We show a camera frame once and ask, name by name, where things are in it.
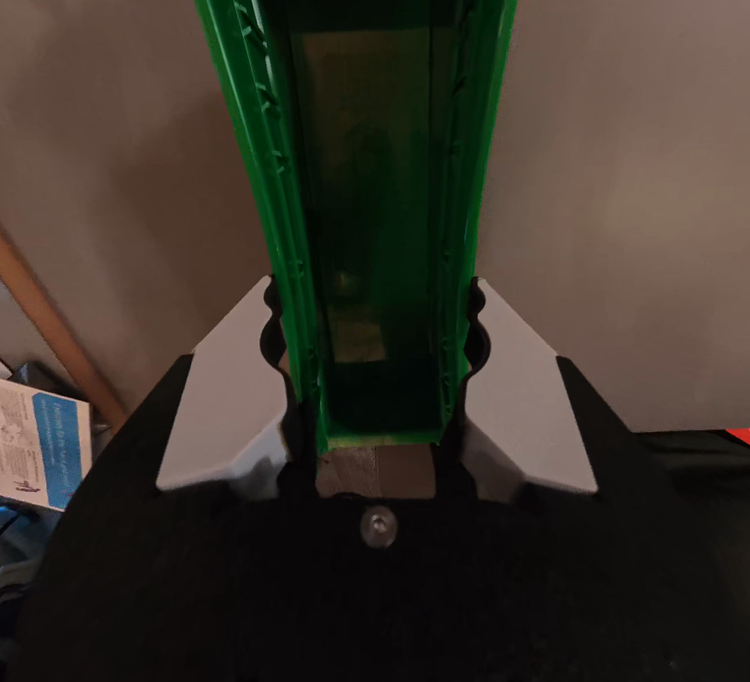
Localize single green plastic bin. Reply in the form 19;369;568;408
173;0;532;456

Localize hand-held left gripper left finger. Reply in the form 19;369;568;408
156;275;317;500

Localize wooden strip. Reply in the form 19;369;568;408
0;231;130;434

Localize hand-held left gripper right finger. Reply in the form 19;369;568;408
448;277;600;502

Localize printed paper leaflet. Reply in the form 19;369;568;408
0;379;93;514

